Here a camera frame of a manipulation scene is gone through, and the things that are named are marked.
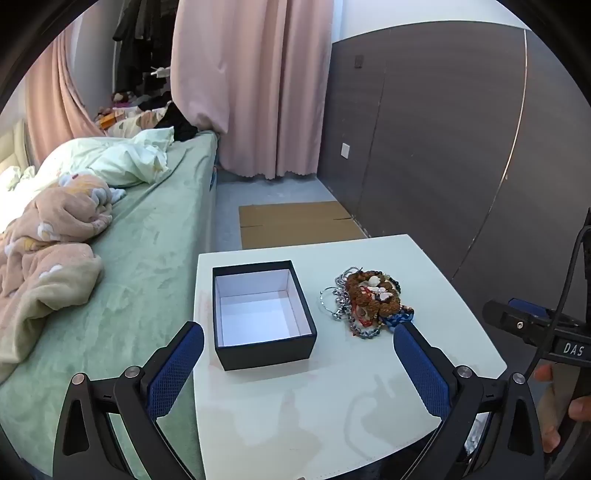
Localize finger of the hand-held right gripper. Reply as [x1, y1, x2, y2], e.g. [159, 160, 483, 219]
[482, 298, 556, 343]

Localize wide pink curtain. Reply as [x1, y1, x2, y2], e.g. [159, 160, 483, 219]
[170, 0, 334, 180]

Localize hanging dark clothes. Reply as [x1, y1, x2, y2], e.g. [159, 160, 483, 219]
[112, 0, 179, 100]

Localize person's right hand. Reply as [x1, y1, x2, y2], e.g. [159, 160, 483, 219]
[533, 362, 591, 455]

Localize black gift box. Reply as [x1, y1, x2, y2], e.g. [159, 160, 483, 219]
[212, 260, 318, 372]

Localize silver ball chain necklace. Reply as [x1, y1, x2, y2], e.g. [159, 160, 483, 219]
[333, 266, 366, 301]

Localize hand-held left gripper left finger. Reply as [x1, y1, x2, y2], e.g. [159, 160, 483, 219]
[53, 320, 205, 480]

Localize narrow pink curtain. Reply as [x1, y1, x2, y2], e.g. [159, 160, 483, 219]
[24, 32, 105, 168]

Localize pale green duvet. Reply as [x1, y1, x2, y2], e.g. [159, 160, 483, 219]
[36, 127, 175, 188]

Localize grey glass bead bracelet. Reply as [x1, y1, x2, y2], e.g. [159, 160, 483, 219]
[349, 318, 385, 340]

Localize blue woven bracelet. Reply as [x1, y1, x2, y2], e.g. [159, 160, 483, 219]
[381, 306, 415, 331]

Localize beige headboard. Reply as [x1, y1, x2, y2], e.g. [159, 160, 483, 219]
[0, 119, 33, 182]

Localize pile of clothes and toys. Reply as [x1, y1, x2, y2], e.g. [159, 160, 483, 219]
[95, 89, 202, 142]

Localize bed with green sheet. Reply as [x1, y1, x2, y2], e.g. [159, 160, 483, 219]
[0, 130, 221, 480]

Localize black and green bead bracelet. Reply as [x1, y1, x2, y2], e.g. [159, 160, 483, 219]
[365, 268, 403, 294]

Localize flat brown cardboard sheet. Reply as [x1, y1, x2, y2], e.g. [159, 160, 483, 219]
[238, 200, 369, 251]

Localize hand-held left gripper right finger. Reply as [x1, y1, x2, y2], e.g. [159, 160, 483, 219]
[392, 322, 548, 480]

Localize red string shell bracelet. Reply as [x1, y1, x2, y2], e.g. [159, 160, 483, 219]
[353, 285, 393, 326]

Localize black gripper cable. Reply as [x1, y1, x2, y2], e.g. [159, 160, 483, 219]
[531, 220, 591, 374]

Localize white pillow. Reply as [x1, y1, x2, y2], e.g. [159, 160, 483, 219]
[0, 165, 38, 205]

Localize pink patterned fleece blanket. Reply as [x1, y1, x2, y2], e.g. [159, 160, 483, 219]
[0, 172, 127, 384]

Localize silver ring bangles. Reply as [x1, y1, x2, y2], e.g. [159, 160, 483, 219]
[318, 286, 348, 320]

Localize brown seed bead bracelet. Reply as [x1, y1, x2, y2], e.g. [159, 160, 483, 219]
[345, 272, 403, 320]

